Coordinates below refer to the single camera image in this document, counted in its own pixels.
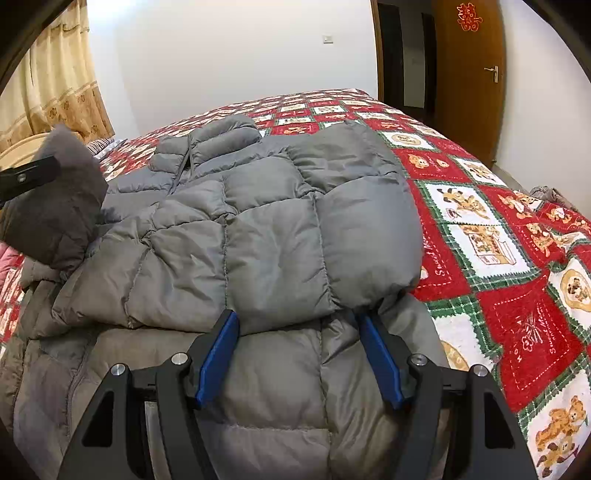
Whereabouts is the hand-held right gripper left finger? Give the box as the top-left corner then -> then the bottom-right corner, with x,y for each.
55,309 -> 241,480

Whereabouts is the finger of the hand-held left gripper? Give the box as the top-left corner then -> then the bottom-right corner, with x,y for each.
0,156 -> 62,202

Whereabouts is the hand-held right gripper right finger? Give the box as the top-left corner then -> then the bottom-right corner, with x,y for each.
355,308 -> 539,480

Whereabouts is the grey puffer jacket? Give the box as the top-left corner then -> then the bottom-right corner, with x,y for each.
0,114 -> 451,480

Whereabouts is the beige headboard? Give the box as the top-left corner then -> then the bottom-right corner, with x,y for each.
0,134 -> 51,174

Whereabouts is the striped cloth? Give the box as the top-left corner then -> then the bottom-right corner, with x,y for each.
85,137 -> 116,160

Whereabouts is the pink cloth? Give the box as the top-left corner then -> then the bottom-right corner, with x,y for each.
0,242 -> 19,282

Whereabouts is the beige patterned curtain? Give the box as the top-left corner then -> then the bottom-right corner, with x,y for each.
0,0 -> 115,148

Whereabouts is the red bear printed blanket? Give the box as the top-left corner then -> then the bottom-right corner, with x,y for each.
0,89 -> 591,480

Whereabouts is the grey-brown cloth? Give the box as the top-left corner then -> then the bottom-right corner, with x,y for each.
529,185 -> 566,206

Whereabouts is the brown wooden door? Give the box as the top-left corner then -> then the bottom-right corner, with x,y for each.
431,0 -> 507,167

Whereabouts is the red paper door decoration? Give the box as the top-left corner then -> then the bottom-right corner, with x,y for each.
457,2 -> 483,32

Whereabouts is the brown wooden door frame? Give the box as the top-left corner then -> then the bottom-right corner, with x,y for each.
370,0 -> 439,123

